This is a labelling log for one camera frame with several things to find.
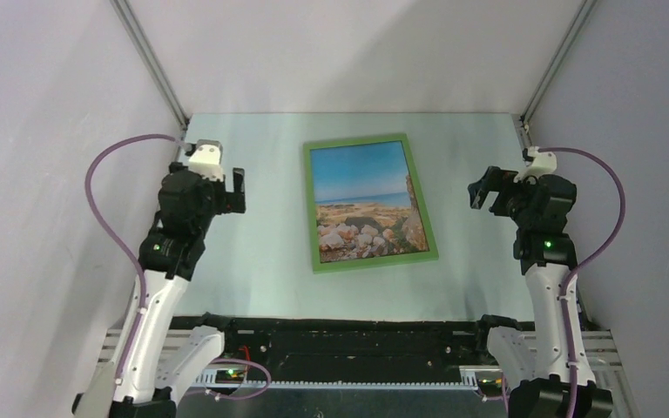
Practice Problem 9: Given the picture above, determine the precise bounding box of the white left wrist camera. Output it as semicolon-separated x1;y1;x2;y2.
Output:
188;139;225;182

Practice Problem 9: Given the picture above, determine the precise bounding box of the wooden picture frame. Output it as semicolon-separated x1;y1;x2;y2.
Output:
302;132;440;274

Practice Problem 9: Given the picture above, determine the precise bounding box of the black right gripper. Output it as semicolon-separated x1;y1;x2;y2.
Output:
468;165;537;228

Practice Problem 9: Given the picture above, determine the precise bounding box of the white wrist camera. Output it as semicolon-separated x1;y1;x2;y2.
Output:
188;139;225;182
514;146;558;183

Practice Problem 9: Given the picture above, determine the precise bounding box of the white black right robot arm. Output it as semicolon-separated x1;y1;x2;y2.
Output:
468;166;613;417

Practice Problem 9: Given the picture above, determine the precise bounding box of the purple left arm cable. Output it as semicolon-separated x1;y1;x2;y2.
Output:
84;133;274;402

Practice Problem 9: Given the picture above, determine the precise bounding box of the aluminium corner post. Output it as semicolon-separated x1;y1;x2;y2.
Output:
110;0;190;131
521;0;598;125

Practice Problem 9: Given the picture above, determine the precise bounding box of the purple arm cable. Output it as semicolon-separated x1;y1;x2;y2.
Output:
84;133;274;402
472;146;627;418

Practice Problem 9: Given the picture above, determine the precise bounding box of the left aluminium corner post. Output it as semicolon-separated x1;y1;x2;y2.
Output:
110;0;190;131

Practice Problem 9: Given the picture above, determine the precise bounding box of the grey slotted cable duct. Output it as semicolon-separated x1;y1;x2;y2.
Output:
191;369;502;393

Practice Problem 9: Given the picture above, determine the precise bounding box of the aluminium front rail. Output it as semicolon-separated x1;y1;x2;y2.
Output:
98;329;622;375

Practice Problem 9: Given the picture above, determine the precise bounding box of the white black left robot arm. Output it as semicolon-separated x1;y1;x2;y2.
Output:
71;163;246;417

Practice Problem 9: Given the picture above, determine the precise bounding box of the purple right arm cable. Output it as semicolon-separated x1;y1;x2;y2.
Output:
472;146;627;418

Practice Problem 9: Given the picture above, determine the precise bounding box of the right aluminium corner post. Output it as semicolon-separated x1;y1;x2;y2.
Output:
521;0;598;125

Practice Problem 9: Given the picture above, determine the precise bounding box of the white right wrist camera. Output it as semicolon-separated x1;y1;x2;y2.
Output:
514;146;558;183

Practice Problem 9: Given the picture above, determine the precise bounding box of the beach landscape photo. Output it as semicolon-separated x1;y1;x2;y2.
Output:
310;140;430;264

